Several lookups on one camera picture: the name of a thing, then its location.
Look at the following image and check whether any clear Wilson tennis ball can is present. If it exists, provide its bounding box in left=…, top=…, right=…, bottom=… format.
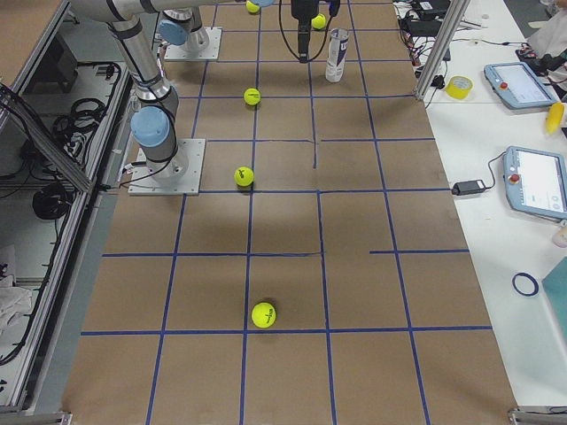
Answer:
left=325, top=27, right=349, bottom=83

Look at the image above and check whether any yellow tape roll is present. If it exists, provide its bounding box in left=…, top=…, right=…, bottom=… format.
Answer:
left=446, top=75, right=473, bottom=100

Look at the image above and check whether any black power adapter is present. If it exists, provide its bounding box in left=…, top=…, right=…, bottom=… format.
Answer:
left=451, top=179, right=487, bottom=196

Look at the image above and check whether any blue tape ring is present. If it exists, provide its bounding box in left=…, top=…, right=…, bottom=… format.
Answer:
left=511, top=272, right=540, bottom=297

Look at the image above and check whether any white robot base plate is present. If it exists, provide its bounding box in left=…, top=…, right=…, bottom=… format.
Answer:
left=164, top=27, right=222, bottom=62
left=128, top=138, right=206, bottom=196

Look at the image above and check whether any blue teach pendant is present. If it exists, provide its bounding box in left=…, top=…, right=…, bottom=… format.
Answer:
left=502, top=146, right=566, bottom=220
left=484, top=62, right=556, bottom=110

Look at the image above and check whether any yellow banana toy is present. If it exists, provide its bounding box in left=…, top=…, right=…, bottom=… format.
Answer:
left=545, top=102, right=566, bottom=135

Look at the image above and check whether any aluminium frame post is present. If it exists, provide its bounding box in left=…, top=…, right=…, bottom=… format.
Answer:
left=415, top=0, right=470, bottom=100

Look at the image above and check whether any teal box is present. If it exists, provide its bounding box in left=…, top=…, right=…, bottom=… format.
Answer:
left=543, top=258, right=566, bottom=333

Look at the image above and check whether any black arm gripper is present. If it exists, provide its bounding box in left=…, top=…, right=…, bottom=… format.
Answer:
left=291, top=0, right=319, bottom=64

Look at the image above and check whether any yellow tennis ball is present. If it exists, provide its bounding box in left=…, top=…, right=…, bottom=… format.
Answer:
left=251, top=301, right=276, bottom=328
left=311, top=13, right=327, bottom=31
left=245, top=1, right=260, bottom=14
left=243, top=88, right=261, bottom=106
left=234, top=166, right=254, bottom=188

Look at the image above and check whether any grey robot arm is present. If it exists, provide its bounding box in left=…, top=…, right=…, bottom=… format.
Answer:
left=71, top=0, right=218, bottom=180
left=159, top=6, right=209, bottom=53

